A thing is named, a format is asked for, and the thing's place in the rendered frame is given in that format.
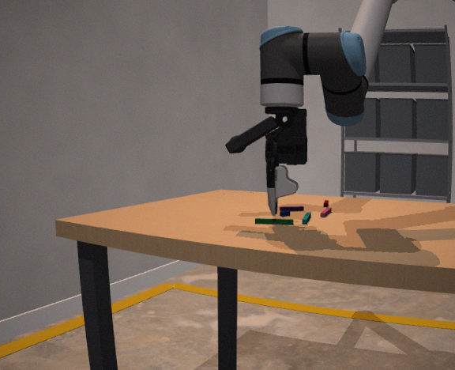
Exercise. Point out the pink rod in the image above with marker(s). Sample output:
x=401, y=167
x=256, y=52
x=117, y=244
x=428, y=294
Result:
x=326, y=212

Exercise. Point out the purple rod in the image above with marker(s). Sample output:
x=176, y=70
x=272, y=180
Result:
x=291, y=208

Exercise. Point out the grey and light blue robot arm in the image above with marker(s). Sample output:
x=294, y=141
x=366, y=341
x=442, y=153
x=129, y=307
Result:
x=338, y=57

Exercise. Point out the turquoise rod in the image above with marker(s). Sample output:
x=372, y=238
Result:
x=306, y=218

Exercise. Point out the green rod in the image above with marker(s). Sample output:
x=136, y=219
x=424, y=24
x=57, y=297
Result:
x=274, y=221

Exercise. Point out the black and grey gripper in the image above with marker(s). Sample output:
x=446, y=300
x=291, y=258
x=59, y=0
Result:
x=291, y=132

